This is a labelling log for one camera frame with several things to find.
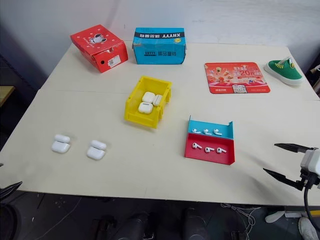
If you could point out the white wireless earbud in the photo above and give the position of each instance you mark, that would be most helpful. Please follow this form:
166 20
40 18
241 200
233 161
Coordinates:
208 149
195 130
216 131
206 131
220 150
195 145

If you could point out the yellow plastic bin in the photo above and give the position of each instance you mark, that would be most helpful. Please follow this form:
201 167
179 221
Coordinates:
140 117

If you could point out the wooden furniture piece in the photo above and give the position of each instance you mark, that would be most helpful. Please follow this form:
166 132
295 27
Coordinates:
6 93

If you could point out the white slipper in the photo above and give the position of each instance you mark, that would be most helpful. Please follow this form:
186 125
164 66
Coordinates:
274 217

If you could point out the dark rounded shape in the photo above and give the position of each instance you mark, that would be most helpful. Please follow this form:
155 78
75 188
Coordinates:
195 223
141 226

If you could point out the green canvas shoe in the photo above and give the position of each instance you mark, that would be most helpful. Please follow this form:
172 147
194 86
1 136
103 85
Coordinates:
285 71

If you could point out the red printed mouse pad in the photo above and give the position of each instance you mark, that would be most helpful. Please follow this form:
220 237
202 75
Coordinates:
237 77

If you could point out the blue printed shoe box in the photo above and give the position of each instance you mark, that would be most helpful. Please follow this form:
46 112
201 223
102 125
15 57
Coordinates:
160 51

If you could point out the red plastic tray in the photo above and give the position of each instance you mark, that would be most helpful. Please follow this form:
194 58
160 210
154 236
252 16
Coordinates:
210 157

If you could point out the white sneaker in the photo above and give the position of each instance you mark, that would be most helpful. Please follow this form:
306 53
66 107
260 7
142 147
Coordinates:
308 228

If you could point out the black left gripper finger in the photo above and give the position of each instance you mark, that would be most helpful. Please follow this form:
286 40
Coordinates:
10 188

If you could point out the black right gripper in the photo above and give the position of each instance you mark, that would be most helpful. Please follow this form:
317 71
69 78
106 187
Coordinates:
311 181

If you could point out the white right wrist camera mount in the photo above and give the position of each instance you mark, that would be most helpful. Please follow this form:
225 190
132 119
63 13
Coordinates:
311 160

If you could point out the red cartoon shoe box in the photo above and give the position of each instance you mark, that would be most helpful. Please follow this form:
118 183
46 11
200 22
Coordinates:
97 42

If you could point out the blue plastic tray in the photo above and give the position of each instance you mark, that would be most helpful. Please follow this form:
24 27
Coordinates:
210 125

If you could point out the dark round object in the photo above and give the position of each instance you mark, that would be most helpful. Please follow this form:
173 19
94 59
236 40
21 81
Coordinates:
7 223

